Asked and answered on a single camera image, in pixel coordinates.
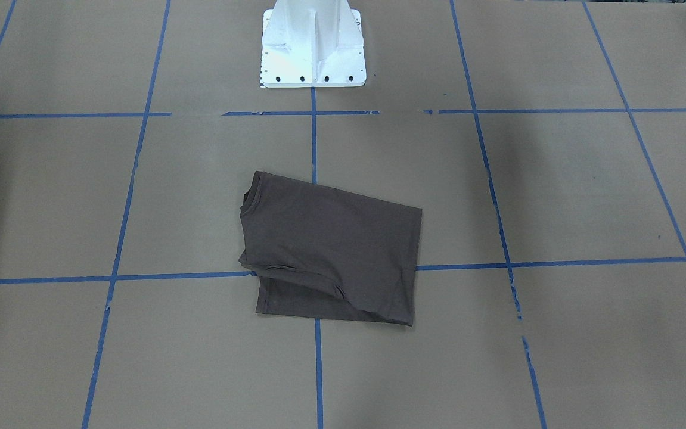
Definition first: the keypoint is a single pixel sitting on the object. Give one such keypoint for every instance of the dark brown t-shirt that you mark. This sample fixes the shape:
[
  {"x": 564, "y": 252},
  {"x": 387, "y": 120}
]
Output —
[{"x": 324, "y": 253}]

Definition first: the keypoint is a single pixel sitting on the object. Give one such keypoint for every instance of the brown paper table cover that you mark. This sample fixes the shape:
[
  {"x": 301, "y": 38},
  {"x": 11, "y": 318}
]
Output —
[{"x": 544, "y": 141}]

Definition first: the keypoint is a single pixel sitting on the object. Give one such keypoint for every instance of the white pedestal column base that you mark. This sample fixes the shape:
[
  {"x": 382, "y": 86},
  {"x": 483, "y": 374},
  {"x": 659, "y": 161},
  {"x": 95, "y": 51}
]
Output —
[{"x": 312, "y": 44}]

